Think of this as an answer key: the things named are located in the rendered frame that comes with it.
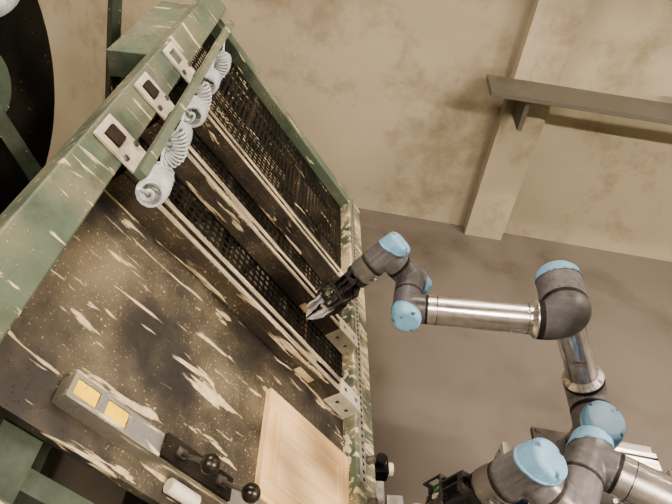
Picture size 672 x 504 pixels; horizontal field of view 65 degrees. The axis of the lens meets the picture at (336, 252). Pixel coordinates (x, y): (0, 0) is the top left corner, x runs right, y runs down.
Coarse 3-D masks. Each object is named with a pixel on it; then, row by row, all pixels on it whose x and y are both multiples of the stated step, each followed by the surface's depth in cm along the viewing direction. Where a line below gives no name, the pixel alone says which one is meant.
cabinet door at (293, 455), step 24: (264, 408) 144; (288, 408) 151; (264, 432) 137; (288, 432) 146; (312, 432) 157; (264, 456) 132; (288, 456) 141; (312, 456) 151; (336, 456) 163; (264, 480) 128; (288, 480) 137; (312, 480) 146; (336, 480) 157
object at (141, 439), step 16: (64, 384) 92; (64, 400) 90; (80, 400) 91; (112, 400) 97; (80, 416) 93; (96, 416) 93; (112, 432) 96; (128, 432) 97; (144, 432) 100; (160, 432) 103; (128, 448) 99; (144, 448) 99; (160, 448) 102; (160, 464) 102; (192, 480) 105; (208, 496) 109; (240, 496) 115
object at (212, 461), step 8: (176, 448) 104; (176, 456) 103; (184, 456) 102; (192, 456) 101; (208, 456) 96; (216, 456) 97; (200, 464) 96; (208, 464) 95; (216, 464) 96; (208, 472) 95; (216, 472) 96
